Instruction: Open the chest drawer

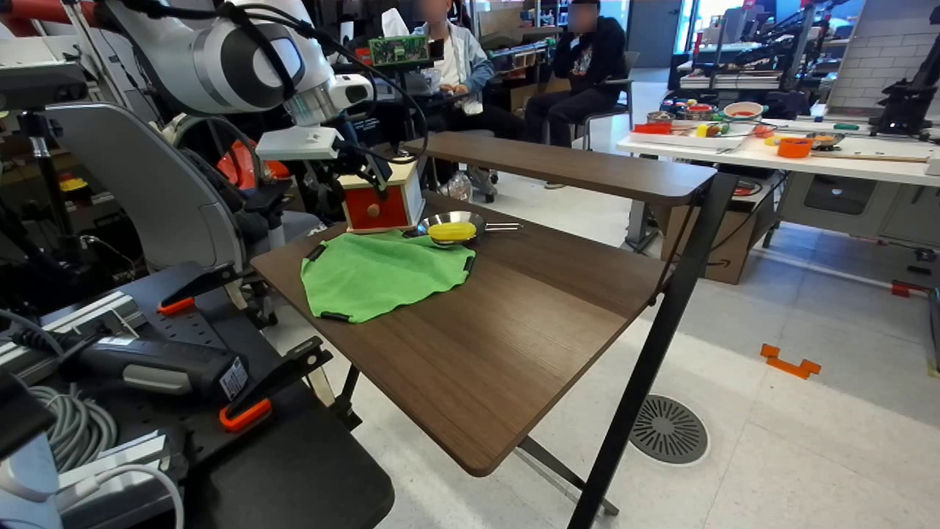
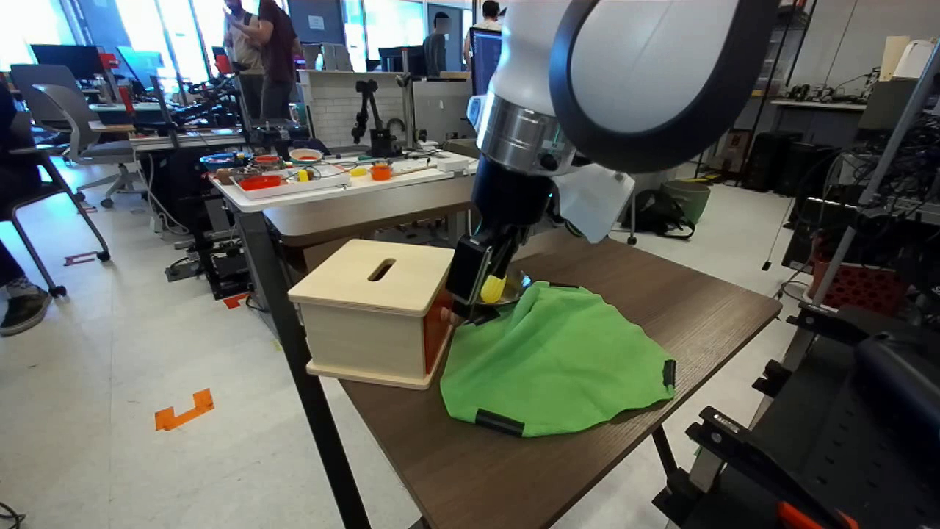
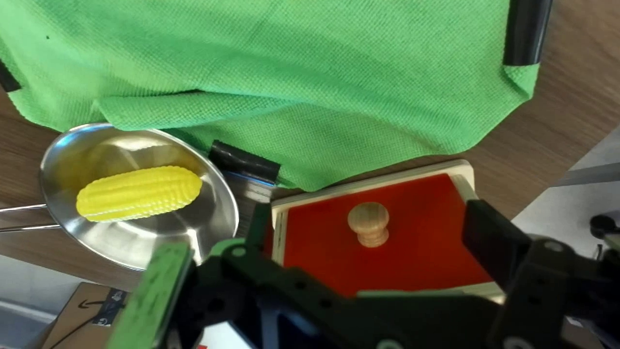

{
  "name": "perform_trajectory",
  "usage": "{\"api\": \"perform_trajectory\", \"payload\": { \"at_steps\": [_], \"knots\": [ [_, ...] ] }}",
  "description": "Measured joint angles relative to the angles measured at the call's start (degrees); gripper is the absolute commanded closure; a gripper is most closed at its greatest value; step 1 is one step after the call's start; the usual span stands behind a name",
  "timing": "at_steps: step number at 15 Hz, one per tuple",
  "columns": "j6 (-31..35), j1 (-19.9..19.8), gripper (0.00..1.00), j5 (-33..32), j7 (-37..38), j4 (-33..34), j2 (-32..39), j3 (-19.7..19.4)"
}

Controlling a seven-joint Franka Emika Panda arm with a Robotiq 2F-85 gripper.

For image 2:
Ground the dark shoe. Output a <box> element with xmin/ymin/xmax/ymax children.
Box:
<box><xmin>0</xmin><ymin>286</ymin><xmax>52</xmax><ymax>339</ymax></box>

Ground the standing person in maroon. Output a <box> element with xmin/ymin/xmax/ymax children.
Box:
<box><xmin>226</xmin><ymin>0</ymin><xmax>301</xmax><ymax>127</ymax></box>

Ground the black metal shelf rack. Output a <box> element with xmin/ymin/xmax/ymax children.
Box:
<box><xmin>719</xmin><ymin>0</ymin><xmax>818</xmax><ymax>184</ymax></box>

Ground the grey mesh rolling chair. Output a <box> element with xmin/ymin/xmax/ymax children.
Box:
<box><xmin>10</xmin><ymin>61</ymin><xmax>149</xmax><ymax>212</ymax></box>

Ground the black equipment cart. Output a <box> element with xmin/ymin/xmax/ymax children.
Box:
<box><xmin>652</xmin><ymin>302</ymin><xmax>940</xmax><ymax>529</ymax></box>

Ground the yellow lemon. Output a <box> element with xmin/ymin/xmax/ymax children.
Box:
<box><xmin>480</xmin><ymin>274</ymin><xmax>511</xmax><ymax>308</ymax></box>

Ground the dark wood work table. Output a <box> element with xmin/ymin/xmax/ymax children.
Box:
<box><xmin>287</xmin><ymin>227</ymin><xmax>785</xmax><ymax>529</ymax></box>

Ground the light wooden chest box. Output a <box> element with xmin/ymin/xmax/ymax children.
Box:
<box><xmin>286</xmin><ymin>237</ymin><xmax>462</xmax><ymax>394</ymax></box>

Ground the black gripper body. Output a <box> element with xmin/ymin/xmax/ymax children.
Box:
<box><xmin>471</xmin><ymin>158</ymin><xmax>559</xmax><ymax>256</ymax></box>

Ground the wooden drawer with orange front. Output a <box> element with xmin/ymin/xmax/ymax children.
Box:
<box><xmin>420</xmin><ymin>286</ymin><xmax>462</xmax><ymax>375</ymax></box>

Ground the white table with toys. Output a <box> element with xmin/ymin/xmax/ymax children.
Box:
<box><xmin>205</xmin><ymin>148</ymin><xmax>484</xmax><ymax>217</ymax></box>

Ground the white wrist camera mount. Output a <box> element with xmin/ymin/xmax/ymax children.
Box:
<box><xmin>553</xmin><ymin>158</ymin><xmax>637</xmax><ymax>246</ymax></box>

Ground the black frame chair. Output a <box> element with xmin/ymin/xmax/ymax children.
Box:
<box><xmin>0</xmin><ymin>96</ymin><xmax>114</xmax><ymax>299</ymax></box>

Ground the aluminium pole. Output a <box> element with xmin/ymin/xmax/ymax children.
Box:
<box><xmin>807</xmin><ymin>42</ymin><xmax>940</xmax><ymax>305</ymax></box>

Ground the black bag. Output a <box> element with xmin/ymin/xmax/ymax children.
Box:
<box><xmin>631</xmin><ymin>184</ymin><xmax>694</xmax><ymax>237</ymax></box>

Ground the red crate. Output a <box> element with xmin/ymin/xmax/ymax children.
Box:
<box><xmin>810</xmin><ymin>258</ymin><xmax>910</xmax><ymax>316</ymax></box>

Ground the orange floor tape marker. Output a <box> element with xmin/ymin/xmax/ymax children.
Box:
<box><xmin>154</xmin><ymin>388</ymin><xmax>217</xmax><ymax>436</ymax></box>

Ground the green cloth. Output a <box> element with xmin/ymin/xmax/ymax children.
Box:
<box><xmin>439</xmin><ymin>280</ymin><xmax>681</xmax><ymax>440</ymax></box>

